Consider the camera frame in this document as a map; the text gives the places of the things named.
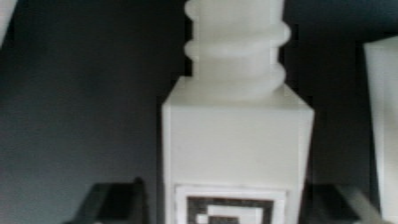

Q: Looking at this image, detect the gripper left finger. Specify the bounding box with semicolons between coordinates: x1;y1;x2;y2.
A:
64;178;151;224

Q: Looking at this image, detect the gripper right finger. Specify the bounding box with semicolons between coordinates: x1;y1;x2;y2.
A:
304;184;382;224

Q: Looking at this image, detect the white leg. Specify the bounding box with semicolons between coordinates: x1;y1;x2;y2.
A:
162;0;315;224

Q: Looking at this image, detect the white square tabletop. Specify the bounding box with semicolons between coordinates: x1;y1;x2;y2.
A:
365;36;398;224

